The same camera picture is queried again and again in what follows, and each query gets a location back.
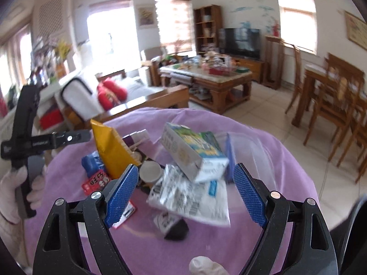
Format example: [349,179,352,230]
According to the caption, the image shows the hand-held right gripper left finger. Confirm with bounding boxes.
[33,163,139,275]

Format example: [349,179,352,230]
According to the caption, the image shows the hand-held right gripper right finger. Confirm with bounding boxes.
[233,163,339,275]

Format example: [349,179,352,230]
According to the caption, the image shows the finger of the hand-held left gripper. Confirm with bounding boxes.
[53,130,92,149]

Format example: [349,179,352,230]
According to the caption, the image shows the white round cap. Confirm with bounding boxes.
[138,160,166,188]

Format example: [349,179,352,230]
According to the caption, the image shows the silver wrapper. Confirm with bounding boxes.
[146,165,231,227]

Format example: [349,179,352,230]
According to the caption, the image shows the white green milk carton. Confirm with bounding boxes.
[161,122,230,183]

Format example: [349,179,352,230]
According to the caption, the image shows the black trash bin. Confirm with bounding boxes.
[330,195,367,275]

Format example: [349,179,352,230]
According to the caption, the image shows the person's left forearm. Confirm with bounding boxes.
[0,213,33,270]

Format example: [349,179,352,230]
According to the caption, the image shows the person's left hand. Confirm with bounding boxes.
[0,166,48,224]

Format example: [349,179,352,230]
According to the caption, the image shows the person's right hand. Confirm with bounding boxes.
[189,256,227,275]

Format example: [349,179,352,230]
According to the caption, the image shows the red cloth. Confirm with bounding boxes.
[39,110,64,129]

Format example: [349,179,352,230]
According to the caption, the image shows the red snack packet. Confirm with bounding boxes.
[81,173,136,230]

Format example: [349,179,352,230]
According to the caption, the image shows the blue plastic roll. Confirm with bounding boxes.
[81,153,108,178]

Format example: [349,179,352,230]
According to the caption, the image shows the yellow snack packet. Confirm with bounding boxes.
[90,119,142,179]

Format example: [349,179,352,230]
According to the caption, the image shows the white cushion black trim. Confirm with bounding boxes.
[54,77,104,121]

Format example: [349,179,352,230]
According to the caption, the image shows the clear zip bag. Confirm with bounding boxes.
[212,132,278,190]

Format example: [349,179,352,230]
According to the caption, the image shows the blue stick pack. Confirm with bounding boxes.
[225,133,237,184]

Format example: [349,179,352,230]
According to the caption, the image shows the purple blanket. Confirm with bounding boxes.
[24,107,320,275]

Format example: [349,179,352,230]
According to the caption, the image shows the red cushion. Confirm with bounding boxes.
[103,78,128,102]
[97,82,115,111]

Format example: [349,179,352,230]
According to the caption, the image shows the yellow flower bunch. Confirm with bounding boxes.
[56,40,72,61]

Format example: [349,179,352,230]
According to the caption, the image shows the wooden sofa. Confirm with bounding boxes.
[61,69,190,124]

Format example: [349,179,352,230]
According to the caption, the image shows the bright balcony door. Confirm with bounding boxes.
[86,0,135,72]

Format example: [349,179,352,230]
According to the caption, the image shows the wooden coffee table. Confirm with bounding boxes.
[159,60,253,115]

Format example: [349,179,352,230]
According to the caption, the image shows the white lattice cabinet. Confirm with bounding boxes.
[31,0,75,41]

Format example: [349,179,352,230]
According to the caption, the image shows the wooden armchair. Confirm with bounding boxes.
[140,47,167,86]

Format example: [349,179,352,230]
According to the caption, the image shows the wooden television stand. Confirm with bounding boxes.
[229,56,266,85]

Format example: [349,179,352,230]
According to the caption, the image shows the wooden dining chair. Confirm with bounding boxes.
[285,44,316,127]
[304,53,365,161]
[338,92,367,184]

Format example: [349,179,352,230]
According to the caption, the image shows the tall wooden plant stand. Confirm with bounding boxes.
[264,35,284,90]

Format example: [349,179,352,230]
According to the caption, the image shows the wooden dining table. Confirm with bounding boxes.
[304,63,367,138]

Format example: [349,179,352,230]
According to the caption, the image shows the small framed picture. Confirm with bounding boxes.
[138,6,155,29]

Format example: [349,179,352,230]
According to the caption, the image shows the window with roller blind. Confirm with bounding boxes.
[155,0,192,55]

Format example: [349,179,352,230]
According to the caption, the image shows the flat screen television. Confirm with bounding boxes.
[219,29,261,61]

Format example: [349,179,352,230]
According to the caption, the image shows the wooden bookshelf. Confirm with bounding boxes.
[194,5,222,56]

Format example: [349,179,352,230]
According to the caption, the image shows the floral framed picture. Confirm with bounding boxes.
[344,11,367,48]

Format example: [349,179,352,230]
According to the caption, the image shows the small wall window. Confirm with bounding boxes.
[278,0,317,55]

